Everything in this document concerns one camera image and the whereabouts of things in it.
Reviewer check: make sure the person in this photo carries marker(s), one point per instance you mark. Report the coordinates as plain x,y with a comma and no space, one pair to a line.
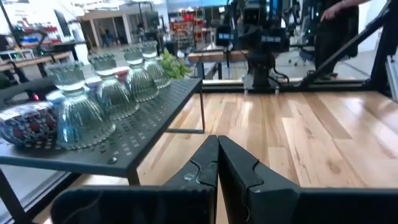
335,40

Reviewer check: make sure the black perforated metal shelf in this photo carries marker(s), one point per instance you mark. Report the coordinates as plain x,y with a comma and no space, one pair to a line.
140,133

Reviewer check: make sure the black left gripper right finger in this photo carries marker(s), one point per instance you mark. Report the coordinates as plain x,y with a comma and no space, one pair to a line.
264,199

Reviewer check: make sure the person's hand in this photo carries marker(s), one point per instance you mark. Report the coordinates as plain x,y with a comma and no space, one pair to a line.
329,12

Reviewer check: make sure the red pink patterned tin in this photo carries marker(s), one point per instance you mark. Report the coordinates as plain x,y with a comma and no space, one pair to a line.
122,74

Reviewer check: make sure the wooden workbench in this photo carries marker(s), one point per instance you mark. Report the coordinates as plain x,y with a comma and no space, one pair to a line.
214,56
31,60

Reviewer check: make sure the blue glitter ball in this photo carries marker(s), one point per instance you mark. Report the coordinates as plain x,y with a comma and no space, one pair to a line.
56,97

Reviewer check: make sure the black aluminium table frame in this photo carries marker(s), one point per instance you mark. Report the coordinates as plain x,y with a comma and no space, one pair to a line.
342,51

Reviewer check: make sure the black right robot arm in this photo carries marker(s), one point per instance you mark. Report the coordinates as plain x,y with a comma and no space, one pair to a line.
264,46

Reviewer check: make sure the green potted plant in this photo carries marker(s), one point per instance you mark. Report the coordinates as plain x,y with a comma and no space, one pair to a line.
175,65

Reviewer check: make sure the clear glass candlestick holder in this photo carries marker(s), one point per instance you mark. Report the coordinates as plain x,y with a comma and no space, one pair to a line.
115,93
140,81
81,118
155,68

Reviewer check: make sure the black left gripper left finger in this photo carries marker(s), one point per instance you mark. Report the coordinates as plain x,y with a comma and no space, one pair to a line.
186,199

